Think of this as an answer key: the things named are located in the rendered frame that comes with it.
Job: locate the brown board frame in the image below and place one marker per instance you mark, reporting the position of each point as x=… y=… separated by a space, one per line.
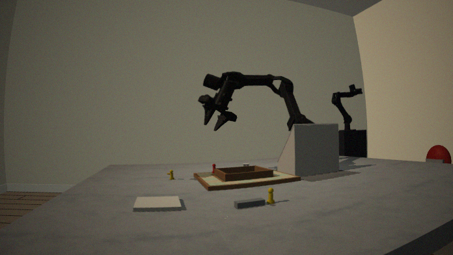
x=242 y=185

